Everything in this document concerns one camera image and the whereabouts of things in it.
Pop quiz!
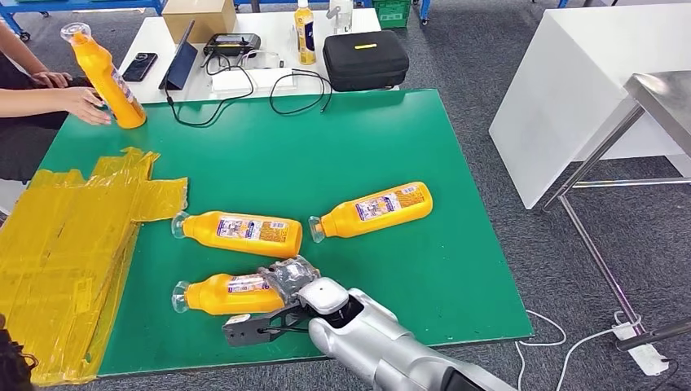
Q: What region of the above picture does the person's right hand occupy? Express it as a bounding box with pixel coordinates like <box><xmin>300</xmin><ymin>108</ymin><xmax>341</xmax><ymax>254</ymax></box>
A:
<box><xmin>54</xmin><ymin>86</ymin><xmax>112</xmax><ymax>127</ymax></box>

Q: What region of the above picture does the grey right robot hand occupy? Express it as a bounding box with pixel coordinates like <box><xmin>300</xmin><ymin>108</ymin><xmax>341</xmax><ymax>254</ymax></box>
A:
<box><xmin>257</xmin><ymin>255</ymin><xmax>322</xmax><ymax>306</ymax></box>

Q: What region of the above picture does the person's left hand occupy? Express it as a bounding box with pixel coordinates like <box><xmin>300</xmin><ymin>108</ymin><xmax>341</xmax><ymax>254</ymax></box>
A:
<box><xmin>29</xmin><ymin>70</ymin><xmax>75</xmax><ymax>90</ymax></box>

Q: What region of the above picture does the orange plastic bottle clear cap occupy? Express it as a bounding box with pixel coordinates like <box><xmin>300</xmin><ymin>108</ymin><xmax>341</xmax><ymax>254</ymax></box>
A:
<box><xmin>171</xmin><ymin>273</ymin><xmax>287</xmax><ymax>316</ymax></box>
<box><xmin>308</xmin><ymin>181</ymin><xmax>434</xmax><ymax>244</ymax></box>
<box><xmin>170</xmin><ymin>210</ymin><xmax>304</xmax><ymax>260</ymax></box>
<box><xmin>60</xmin><ymin>22</ymin><xmax>147</xmax><ymax>130</ymax></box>

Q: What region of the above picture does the yellow drink bottle white cap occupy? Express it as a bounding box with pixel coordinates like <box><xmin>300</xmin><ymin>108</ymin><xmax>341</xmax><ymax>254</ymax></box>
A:
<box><xmin>293</xmin><ymin>0</ymin><xmax>318</xmax><ymax>66</ymax></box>

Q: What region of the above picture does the clear plastic hand cover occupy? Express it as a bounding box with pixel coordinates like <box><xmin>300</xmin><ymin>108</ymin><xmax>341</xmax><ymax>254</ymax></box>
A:
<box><xmin>258</xmin><ymin>256</ymin><xmax>321</xmax><ymax>298</ymax></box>

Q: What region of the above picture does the black smartphone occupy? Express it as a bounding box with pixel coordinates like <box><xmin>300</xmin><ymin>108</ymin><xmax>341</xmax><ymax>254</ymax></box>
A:
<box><xmin>121</xmin><ymin>52</ymin><xmax>159</xmax><ymax>83</ymax></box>

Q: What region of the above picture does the person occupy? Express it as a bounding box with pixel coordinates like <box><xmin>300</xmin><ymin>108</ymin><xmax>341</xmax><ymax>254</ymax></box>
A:
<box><xmin>0</xmin><ymin>21</ymin><xmax>117</xmax><ymax>185</ymax></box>

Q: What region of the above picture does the tablet in dark folio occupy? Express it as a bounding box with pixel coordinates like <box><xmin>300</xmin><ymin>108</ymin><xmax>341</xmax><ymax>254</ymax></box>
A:
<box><xmin>157</xmin><ymin>20</ymin><xmax>199</xmax><ymax>91</ymax></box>

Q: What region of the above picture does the brown cardboard box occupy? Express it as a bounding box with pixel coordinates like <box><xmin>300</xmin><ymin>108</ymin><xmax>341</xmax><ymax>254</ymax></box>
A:
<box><xmin>161</xmin><ymin>0</ymin><xmax>237</xmax><ymax>44</ymax></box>

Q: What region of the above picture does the flat white box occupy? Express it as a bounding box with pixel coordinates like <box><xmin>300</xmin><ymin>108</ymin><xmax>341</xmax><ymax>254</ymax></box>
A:
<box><xmin>210</xmin><ymin>68</ymin><xmax>297</xmax><ymax>94</ymax></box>

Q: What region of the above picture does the black handheld controller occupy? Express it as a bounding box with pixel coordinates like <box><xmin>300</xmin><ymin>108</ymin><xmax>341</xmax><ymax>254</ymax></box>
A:
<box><xmin>202</xmin><ymin>33</ymin><xmax>262</xmax><ymax>58</ymax></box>

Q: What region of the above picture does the yellow plastic-wrapped flat sheet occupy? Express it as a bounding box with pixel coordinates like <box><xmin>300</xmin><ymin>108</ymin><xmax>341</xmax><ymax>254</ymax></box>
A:
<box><xmin>0</xmin><ymin>147</ymin><xmax>190</xmax><ymax>387</ymax></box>

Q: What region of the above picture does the black zip case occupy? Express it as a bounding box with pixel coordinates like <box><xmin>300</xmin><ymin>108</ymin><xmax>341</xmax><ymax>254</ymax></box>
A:
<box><xmin>322</xmin><ymin>29</ymin><xmax>410</xmax><ymax>93</ymax></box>

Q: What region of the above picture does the green plastic crate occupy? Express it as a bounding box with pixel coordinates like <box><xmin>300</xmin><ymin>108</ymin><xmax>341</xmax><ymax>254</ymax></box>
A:
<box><xmin>372</xmin><ymin>0</ymin><xmax>412</xmax><ymax>29</ymax></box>

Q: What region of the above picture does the white desk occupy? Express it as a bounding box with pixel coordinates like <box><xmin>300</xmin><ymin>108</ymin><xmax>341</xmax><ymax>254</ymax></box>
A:
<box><xmin>488</xmin><ymin>4</ymin><xmax>691</xmax><ymax>210</ymax></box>

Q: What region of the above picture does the white power strip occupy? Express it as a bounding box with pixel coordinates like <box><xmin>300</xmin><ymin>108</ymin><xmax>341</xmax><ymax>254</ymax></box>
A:
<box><xmin>612</xmin><ymin>322</ymin><xmax>671</xmax><ymax>378</ymax></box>

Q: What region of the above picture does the stainless steel table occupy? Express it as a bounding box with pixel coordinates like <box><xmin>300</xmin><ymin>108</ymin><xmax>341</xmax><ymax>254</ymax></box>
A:
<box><xmin>542</xmin><ymin>71</ymin><xmax>691</xmax><ymax>354</ymax></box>

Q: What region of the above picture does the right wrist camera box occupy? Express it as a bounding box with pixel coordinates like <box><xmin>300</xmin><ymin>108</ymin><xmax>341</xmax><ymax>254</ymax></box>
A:
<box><xmin>222</xmin><ymin>307</ymin><xmax>309</xmax><ymax>348</ymax></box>

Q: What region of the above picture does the long black cable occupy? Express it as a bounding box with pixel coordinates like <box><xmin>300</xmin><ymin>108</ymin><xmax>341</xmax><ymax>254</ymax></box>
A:
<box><xmin>163</xmin><ymin>52</ymin><xmax>256</xmax><ymax>129</ymax></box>

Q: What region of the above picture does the looped black cable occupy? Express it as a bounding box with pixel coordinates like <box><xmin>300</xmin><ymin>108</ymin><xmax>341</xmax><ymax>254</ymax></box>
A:
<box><xmin>268</xmin><ymin>68</ymin><xmax>334</xmax><ymax>116</ymax></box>

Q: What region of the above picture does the white floor cable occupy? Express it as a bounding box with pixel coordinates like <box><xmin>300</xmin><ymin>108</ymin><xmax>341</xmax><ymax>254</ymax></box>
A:
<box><xmin>515</xmin><ymin>309</ymin><xmax>646</xmax><ymax>391</ymax></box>

